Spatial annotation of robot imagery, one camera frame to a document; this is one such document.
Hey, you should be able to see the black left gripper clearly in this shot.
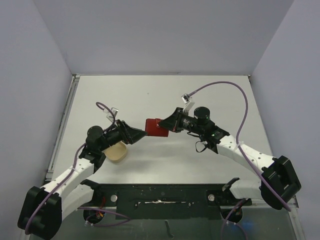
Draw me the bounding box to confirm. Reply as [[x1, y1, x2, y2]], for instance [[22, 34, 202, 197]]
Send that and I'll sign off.
[[99, 119, 147, 152]]

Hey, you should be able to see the red leather card holder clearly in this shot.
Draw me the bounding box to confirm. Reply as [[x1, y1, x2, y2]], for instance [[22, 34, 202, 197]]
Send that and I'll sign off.
[[145, 118, 169, 137]]

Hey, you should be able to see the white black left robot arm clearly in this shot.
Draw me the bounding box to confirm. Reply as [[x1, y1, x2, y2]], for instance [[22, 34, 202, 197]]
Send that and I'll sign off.
[[17, 120, 147, 240]]

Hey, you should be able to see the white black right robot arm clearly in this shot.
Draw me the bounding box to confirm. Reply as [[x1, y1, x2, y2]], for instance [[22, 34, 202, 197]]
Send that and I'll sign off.
[[158, 106, 302, 211]]

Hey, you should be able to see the beige oval tray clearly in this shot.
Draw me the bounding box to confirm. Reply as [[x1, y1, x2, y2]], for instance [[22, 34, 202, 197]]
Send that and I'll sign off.
[[102, 141, 128, 163]]

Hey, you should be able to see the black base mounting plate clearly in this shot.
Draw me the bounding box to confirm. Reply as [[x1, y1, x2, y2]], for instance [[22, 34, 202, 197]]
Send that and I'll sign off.
[[84, 183, 239, 220]]

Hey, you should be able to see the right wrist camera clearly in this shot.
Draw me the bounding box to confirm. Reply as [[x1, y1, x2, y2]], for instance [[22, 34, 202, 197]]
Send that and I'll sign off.
[[181, 94, 195, 113]]

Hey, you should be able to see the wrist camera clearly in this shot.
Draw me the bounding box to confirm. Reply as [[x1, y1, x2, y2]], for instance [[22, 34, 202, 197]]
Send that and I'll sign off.
[[103, 107, 119, 123], [181, 94, 195, 113]]

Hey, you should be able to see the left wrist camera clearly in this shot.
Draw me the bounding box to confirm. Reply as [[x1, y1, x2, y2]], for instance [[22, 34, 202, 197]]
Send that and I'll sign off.
[[103, 107, 119, 123]]

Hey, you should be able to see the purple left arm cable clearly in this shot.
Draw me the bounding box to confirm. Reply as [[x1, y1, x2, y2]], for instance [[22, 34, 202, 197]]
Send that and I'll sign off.
[[23, 101, 131, 235]]

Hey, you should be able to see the aluminium left rail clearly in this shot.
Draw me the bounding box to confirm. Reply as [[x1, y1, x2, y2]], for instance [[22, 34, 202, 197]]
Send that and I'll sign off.
[[44, 74, 81, 182]]

